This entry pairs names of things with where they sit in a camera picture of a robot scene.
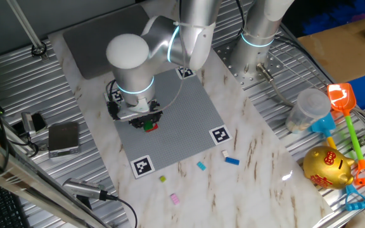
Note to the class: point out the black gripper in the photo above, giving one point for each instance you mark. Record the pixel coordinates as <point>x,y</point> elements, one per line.
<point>154,107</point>

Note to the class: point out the silver depth camera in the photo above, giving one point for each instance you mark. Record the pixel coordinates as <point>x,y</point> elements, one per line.
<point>81,187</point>

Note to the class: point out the blue Lego brick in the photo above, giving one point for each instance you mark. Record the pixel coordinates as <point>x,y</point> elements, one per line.
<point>232,161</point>

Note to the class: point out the gold piggy bank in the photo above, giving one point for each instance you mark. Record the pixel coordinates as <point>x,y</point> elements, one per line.
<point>326,168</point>

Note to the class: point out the green Lego plate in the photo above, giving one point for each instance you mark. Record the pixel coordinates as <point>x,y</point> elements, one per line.
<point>148,125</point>

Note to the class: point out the red Lego brick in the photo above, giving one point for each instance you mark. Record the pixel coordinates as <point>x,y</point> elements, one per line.
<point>153,129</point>

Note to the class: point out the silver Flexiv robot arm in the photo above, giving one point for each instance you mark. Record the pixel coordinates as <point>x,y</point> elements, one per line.
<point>131,69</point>

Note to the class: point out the small lime Lego brick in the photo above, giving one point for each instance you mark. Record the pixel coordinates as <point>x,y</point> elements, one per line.
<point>162,179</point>

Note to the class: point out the brown cardboard box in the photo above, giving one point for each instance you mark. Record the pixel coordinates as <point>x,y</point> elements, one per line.
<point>337,54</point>

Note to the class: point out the perforated metal robot base plate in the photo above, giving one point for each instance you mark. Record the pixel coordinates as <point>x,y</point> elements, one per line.
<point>274,65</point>

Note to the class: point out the silver metal pole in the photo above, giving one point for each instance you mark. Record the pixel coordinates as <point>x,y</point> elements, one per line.
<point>27,27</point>

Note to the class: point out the clear plastic cup with bricks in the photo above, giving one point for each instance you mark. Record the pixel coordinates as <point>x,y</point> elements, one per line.
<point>309,107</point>

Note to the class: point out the aluminium frame bar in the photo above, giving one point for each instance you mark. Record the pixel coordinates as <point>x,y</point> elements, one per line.
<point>27,180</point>

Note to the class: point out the grey Lego baseplate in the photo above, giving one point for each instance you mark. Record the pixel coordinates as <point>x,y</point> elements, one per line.
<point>182,126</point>

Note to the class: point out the grey fabric pad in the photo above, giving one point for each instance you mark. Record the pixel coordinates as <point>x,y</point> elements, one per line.
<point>87,44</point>

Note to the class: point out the blue fuzzy fabric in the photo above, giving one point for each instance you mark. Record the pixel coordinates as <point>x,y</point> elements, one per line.
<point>344,16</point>

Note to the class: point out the pink Lego brick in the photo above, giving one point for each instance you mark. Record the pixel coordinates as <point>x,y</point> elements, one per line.
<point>175,199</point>

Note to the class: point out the black white ArUco marker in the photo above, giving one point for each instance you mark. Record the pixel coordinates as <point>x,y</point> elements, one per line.
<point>142,167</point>
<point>220,135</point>
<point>186,73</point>
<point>116,95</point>

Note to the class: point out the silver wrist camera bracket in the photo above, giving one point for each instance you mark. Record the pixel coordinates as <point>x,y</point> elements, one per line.
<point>133,111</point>

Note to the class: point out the cyan Lego brick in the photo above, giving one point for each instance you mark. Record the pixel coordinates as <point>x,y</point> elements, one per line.
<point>201,166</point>

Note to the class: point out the white Lego brick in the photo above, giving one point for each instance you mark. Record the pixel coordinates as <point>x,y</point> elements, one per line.
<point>225,154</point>

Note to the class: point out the silver digital scale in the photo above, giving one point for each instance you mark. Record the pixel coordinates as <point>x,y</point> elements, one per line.
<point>63,137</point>

